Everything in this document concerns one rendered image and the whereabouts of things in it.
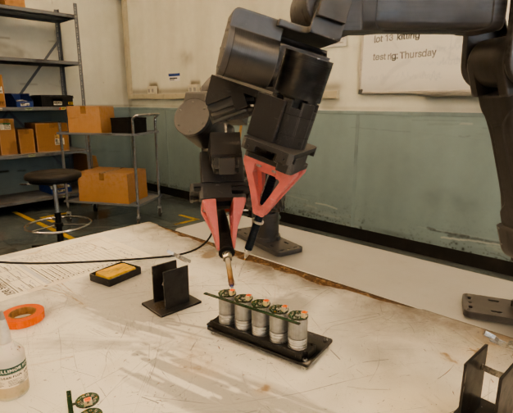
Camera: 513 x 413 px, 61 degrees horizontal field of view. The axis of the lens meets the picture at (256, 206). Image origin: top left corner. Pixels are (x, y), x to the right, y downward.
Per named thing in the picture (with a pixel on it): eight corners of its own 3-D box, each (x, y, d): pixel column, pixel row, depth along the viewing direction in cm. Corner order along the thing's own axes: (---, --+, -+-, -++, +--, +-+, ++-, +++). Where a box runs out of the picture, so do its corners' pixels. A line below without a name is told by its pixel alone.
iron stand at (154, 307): (189, 328, 70) (215, 272, 72) (148, 313, 64) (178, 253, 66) (169, 315, 74) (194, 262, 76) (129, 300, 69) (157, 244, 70)
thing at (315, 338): (206, 333, 62) (206, 326, 61) (238, 314, 67) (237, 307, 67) (306, 373, 53) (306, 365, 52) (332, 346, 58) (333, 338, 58)
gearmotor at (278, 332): (275, 337, 58) (275, 301, 57) (291, 342, 57) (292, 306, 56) (265, 345, 56) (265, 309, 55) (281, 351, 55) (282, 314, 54)
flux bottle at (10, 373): (0, 406, 47) (-14, 321, 45) (-8, 391, 49) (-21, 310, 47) (34, 392, 49) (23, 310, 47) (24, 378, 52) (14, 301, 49)
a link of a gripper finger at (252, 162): (227, 209, 55) (247, 138, 52) (250, 197, 62) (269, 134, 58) (275, 230, 53) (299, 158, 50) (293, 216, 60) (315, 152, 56)
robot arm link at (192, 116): (217, 135, 61) (230, 58, 64) (164, 133, 64) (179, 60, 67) (244, 161, 72) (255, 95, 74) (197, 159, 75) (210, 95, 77)
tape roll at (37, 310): (-3, 318, 66) (-4, 310, 66) (39, 306, 70) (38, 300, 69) (3, 333, 61) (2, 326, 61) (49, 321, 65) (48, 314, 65)
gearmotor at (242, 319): (242, 325, 61) (241, 292, 60) (256, 330, 60) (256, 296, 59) (231, 333, 59) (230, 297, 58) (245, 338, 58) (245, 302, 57)
